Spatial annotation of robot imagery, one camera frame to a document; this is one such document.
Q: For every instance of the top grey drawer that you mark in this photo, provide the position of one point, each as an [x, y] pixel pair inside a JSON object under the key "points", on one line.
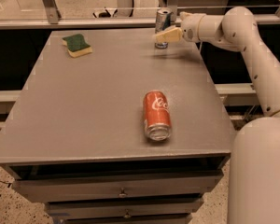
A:
{"points": [[117, 186]]}

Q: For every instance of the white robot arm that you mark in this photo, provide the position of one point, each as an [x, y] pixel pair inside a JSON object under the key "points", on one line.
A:
{"points": [[254, 178]]}

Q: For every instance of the silver blue redbull can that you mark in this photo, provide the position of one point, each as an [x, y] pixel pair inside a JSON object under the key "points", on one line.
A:
{"points": [[163, 19]]}

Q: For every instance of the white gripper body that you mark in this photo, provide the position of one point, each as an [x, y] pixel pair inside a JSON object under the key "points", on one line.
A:
{"points": [[189, 28]]}

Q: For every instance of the red coca-cola can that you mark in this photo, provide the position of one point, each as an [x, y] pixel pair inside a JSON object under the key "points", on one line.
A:
{"points": [[156, 116]]}

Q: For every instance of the grey drawer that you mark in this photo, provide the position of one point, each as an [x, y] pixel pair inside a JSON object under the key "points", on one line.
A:
{"points": [[117, 186], [128, 207]]}

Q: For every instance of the green yellow sponge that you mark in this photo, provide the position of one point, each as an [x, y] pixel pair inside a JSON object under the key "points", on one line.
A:
{"points": [[76, 45]]}

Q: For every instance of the metal railing frame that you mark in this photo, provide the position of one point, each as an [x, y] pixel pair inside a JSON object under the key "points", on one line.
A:
{"points": [[64, 14]]}

